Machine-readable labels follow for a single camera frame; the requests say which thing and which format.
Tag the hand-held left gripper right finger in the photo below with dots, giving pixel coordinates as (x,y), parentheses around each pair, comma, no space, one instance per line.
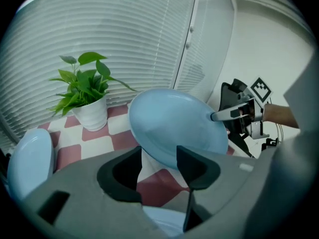
(224,195)

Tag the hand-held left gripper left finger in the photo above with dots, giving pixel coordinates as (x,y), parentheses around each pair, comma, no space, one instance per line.
(82,203)

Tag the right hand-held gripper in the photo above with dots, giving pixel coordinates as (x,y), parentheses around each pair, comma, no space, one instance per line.
(259,93)

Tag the big blue plate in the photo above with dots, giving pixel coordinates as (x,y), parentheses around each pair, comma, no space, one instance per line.
(164,220)
(30,163)
(169,123)

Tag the person's right forearm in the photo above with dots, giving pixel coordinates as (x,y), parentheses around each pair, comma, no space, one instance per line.
(279,114)

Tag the person's right hand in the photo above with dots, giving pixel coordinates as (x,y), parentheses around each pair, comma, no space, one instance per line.
(246,111)

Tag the black mesh office chair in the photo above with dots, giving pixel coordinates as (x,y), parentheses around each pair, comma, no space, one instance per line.
(226,98)

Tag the pink white checkered tablecloth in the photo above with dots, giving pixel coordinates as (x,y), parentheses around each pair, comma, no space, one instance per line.
(97,136)

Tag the green plant in white pot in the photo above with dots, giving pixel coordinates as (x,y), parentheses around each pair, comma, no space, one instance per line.
(92,116)

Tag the white window blinds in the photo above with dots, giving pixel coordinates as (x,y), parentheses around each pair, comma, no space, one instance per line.
(112,34)

